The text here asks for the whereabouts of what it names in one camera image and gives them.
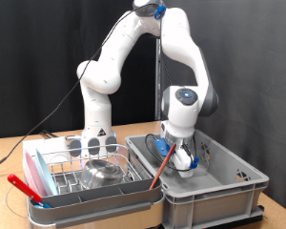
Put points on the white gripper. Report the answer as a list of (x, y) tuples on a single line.
[(184, 162)]

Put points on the stainless steel bowl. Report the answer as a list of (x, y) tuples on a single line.
[(101, 175)]

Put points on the light blue plate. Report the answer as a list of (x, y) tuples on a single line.
[(47, 175)]

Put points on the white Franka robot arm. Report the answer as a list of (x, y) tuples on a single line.
[(181, 47)]

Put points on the grey plastic crate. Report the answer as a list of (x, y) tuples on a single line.
[(213, 203)]

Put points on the vertical metal pole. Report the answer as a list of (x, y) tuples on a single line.
[(157, 79)]

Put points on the dark grey backdrop curtain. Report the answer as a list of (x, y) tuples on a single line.
[(260, 95)]

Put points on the white box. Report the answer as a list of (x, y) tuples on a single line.
[(51, 144)]

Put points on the pink plate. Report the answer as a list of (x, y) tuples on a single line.
[(31, 178)]

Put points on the black backdrop curtain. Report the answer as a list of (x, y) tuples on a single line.
[(9, 47)]

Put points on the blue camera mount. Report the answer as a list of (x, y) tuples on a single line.
[(162, 147)]

